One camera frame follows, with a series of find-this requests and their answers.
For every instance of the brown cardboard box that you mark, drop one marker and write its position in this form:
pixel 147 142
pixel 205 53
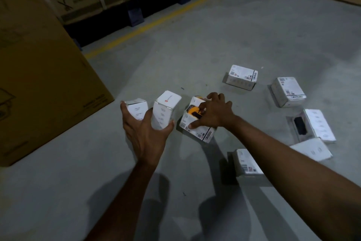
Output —
pixel 42 80

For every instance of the person's left forearm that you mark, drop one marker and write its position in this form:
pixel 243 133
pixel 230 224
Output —
pixel 121 207

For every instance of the small white box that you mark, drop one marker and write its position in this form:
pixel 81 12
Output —
pixel 197 133

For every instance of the person's right forearm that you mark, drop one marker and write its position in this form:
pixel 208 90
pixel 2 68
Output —
pixel 296 170

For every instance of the person's right hand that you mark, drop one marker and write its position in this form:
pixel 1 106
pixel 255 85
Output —
pixel 217 114

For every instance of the person's left hand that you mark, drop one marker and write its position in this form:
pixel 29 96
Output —
pixel 143 136

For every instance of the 65W orange charger box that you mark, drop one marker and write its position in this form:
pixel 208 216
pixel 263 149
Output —
pixel 242 75

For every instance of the white charger box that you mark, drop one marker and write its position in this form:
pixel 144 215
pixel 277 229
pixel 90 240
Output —
pixel 318 125

